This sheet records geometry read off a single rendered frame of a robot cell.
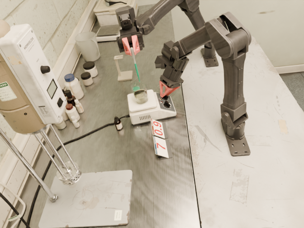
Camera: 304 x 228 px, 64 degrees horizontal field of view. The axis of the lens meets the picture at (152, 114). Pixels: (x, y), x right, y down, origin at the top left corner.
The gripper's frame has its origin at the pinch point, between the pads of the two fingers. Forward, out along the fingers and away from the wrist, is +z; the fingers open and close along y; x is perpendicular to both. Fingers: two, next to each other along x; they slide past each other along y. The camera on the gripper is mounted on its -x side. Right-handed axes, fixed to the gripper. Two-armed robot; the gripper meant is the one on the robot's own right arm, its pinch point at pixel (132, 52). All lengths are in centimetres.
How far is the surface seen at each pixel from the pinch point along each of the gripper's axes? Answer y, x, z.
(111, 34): -13, 28, -84
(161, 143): 3.1, 29.8, 20.8
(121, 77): -9.6, 31.2, -32.7
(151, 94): 3.8, 23.2, -2.2
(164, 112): 7.3, 27.7, 6.3
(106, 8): -13, 18, -106
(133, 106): -5.1, 22.9, 2.9
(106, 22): -16, 29, -107
